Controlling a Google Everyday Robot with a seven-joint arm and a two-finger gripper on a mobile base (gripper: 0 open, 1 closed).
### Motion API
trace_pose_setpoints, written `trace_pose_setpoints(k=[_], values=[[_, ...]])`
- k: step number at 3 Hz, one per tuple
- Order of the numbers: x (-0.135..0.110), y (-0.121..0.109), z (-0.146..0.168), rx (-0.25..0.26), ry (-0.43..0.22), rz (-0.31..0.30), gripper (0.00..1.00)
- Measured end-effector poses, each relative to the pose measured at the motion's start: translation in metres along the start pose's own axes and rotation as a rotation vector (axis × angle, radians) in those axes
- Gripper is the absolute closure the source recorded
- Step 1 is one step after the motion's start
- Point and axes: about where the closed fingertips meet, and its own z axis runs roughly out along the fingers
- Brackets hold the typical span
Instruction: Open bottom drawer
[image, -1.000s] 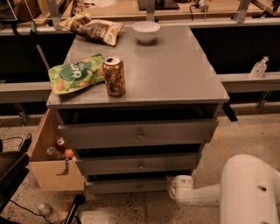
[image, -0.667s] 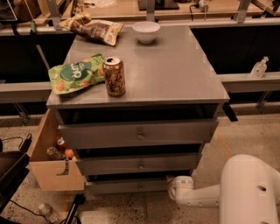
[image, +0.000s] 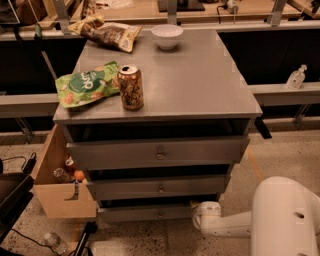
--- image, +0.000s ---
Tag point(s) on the white bowl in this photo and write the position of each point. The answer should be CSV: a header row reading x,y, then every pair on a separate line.
x,y
166,36

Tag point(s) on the grey drawer cabinet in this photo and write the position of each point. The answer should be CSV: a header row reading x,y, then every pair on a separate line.
x,y
192,91

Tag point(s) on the green snack bag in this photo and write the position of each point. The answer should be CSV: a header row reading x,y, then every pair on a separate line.
x,y
82,88

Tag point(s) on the brown soda can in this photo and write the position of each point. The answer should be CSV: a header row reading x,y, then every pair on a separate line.
x,y
130,85

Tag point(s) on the brown chip bag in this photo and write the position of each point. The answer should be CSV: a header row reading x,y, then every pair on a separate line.
x,y
108,34

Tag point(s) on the clear plastic floor bottle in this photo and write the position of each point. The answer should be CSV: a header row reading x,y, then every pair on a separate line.
x,y
54,241

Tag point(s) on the clear sanitizer bottle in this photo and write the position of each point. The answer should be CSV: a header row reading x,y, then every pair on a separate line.
x,y
296,78

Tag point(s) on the orange fruit in box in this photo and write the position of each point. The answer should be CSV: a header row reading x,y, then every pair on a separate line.
x,y
79,175

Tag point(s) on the grey drawer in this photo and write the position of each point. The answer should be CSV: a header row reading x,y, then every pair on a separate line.
x,y
145,213
119,189
130,154

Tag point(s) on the black equipment at left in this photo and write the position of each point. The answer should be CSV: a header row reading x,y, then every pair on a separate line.
x,y
14,196

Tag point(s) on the grey bottom drawer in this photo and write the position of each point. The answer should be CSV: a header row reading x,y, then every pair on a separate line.
x,y
145,213

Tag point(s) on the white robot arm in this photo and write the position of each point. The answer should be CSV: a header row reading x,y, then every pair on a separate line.
x,y
284,220

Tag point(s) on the bottle in wooden box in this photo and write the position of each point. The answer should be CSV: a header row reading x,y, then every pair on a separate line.
x,y
62,176

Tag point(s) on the grey middle drawer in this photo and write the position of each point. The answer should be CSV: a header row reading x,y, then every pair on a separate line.
x,y
119,189

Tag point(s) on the wooden side box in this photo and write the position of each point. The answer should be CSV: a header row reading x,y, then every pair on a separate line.
x,y
59,200

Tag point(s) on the grey top drawer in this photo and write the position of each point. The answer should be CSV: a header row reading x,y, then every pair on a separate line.
x,y
130,154

